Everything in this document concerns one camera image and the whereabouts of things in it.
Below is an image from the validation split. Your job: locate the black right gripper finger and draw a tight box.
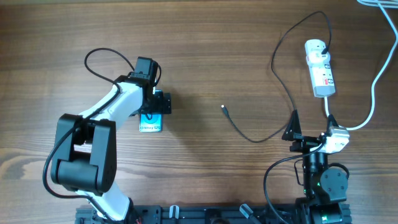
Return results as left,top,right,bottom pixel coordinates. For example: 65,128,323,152
327,114,338,128
282,110,302,141

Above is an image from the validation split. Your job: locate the smartphone with teal screen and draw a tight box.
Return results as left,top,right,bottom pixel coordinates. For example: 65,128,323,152
139,90,162,133

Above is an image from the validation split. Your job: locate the black USB charging cable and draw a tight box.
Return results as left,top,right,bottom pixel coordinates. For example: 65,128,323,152
221,11,333,144

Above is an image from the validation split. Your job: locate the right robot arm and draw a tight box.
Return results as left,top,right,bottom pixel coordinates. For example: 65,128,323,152
282,110,352,224

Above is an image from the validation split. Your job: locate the white USB charger plug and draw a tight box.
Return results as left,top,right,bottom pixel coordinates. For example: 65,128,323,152
306,51,330,67

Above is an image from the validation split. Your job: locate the white power strip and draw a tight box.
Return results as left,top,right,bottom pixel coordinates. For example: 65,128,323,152
305,39,336,98

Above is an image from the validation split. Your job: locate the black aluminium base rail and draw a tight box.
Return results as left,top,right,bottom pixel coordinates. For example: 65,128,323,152
74,203,352,224

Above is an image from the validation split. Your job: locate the white power strip cord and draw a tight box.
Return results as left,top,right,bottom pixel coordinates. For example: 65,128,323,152
323,0,398,131

